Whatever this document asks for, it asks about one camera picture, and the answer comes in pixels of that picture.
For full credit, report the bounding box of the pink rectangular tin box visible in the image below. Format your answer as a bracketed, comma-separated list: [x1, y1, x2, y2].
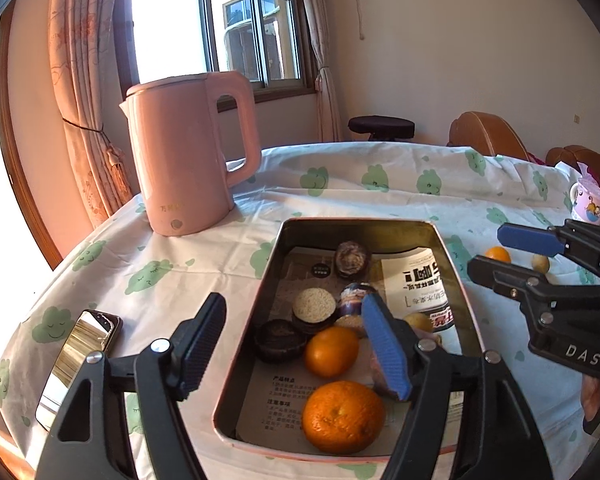
[212, 217, 486, 461]

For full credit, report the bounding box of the round dark tea cake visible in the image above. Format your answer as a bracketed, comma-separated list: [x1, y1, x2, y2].
[254, 319, 308, 363]

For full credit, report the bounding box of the large yellow-green round fruit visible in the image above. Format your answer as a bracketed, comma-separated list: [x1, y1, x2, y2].
[404, 312, 436, 333]

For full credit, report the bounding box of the wooden door frame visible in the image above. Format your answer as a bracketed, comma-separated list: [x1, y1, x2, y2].
[0, 0, 63, 268]

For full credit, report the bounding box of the large bumpy orange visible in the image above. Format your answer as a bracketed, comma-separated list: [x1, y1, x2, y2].
[301, 381, 386, 455]

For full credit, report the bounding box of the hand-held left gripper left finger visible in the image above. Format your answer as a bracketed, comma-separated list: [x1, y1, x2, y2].
[34, 292, 228, 480]

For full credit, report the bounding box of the pink electric kettle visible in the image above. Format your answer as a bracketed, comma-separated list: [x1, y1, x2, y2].
[119, 71, 262, 237]

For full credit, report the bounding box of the folded printed booklet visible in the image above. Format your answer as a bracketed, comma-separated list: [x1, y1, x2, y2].
[380, 247, 456, 333]

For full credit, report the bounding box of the curtain tieback tassel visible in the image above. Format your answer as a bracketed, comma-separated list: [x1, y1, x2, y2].
[62, 115, 133, 201]

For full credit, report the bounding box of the pink patterned curtain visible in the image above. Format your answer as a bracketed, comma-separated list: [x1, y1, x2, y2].
[300, 0, 343, 143]
[47, 0, 146, 216]

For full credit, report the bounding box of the person's right hand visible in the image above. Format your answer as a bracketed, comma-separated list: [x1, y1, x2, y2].
[581, 374, 600, 423]

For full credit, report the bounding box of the purple wrapped tea cake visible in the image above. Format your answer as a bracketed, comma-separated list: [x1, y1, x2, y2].
[340, 282, 378, 318]

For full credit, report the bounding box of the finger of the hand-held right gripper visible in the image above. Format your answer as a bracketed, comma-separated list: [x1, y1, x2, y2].
[497, 220, 600, 286]
[467, 255, 600, 331]

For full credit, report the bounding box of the wooden framed window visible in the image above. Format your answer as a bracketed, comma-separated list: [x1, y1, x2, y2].
[117, 0, 318, 111]

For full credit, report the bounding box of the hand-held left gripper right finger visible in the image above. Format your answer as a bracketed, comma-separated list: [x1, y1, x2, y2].
[361, 294, 556, 480]

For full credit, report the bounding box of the shiny reflective phone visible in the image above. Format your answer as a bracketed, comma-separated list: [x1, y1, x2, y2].
[35, 310, 124, 431]

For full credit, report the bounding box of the sesame topped pastry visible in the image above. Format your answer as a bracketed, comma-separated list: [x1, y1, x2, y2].
[292, 287, 337, 335]

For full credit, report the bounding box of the brown pastry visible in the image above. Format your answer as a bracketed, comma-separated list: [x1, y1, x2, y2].
[334, 241, 363, 278]

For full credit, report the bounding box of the beige round tea cake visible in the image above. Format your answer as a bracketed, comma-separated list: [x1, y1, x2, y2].
[337, 314, 366, 338]

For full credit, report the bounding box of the black round stool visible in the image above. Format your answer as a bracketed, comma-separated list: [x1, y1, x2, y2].
[348, 115, 416, 142]

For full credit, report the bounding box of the paper leaflet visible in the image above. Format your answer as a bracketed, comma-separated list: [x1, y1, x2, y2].
[235, 250, 381, 448]

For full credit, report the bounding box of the pink cartoon cup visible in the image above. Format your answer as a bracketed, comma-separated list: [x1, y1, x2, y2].
[570, 175, 600, 223]

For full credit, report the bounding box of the brown leather chair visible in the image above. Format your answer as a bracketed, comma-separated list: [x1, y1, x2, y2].
[449, 111, 531, 161]
[546, 145, 600, 201]

